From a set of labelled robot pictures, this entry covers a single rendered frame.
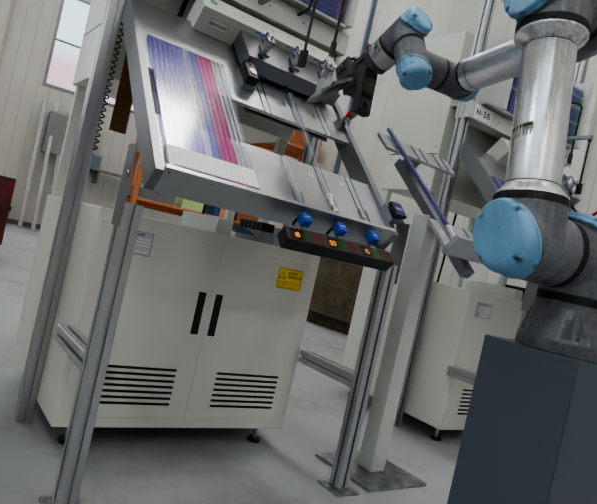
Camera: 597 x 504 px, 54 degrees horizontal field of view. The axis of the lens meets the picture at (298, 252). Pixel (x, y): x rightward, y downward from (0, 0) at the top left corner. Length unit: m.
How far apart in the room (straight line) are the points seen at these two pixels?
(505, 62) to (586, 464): 0.78
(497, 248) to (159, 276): 0.93
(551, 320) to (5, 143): 10.40
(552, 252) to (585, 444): 0.31
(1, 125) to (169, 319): 9.54
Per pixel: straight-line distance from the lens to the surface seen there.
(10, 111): 11.04
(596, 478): 1.11
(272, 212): 1.37
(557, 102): 1.03
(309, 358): 1.82
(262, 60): 1.76
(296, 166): 1.53
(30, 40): 11.25
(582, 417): 1.02
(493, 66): 1.35
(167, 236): 1.58
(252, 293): 1.72
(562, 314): 1.04
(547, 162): 0.99
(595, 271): 1.04
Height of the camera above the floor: 0.62
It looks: level
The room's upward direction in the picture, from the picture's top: 13 degrees clockwise
